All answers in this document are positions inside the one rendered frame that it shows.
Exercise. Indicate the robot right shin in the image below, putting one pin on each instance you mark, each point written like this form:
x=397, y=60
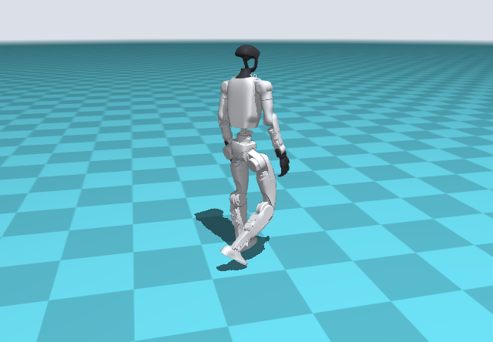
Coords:
x=253, y=226

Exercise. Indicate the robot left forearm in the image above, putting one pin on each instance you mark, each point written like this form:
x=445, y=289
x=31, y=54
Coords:
x=226, y=131

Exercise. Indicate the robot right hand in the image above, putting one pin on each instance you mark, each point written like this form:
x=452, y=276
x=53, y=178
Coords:
x=284, y=162

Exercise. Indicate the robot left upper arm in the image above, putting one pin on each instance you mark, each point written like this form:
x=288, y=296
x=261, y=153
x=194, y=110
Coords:
x=222, y=113

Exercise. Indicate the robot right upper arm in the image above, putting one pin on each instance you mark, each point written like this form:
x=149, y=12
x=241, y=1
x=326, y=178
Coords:
x=264, y=89

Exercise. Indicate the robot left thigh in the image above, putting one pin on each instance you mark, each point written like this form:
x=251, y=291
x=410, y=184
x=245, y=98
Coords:
x=240, y=172

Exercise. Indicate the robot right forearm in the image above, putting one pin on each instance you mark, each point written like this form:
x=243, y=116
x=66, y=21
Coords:
x=275, y=135

